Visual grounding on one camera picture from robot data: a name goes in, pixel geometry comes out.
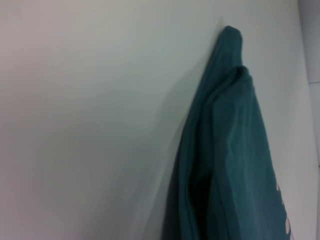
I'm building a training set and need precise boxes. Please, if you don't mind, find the teal blue t-shirt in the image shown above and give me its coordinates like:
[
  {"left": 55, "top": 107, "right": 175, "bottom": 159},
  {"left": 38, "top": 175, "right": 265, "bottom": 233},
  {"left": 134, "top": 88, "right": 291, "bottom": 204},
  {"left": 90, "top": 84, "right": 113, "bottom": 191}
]
[{"left": 161, "top": 24, "right": 296, "bottom": 240}]

